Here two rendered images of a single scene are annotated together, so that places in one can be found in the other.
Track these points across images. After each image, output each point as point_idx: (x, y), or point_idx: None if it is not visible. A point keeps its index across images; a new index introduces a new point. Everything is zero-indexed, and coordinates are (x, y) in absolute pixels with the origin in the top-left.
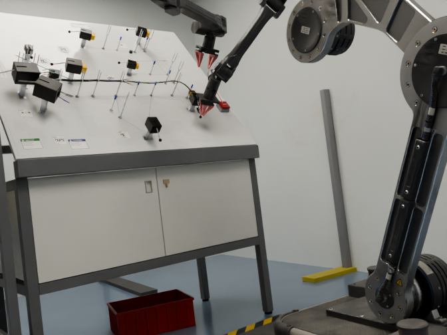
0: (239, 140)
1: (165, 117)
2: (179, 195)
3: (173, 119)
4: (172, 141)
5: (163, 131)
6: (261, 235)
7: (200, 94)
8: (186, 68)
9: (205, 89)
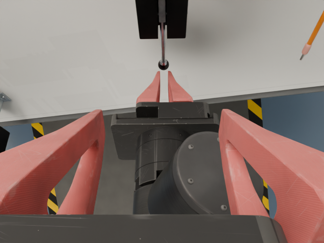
0: (296, 77)
1: (31, 21)
2: None
3: (67, 29)
4: (65, 100)
5: (36, 77)
6: None
7: (127, 134)
8: None
9: (137, 167)
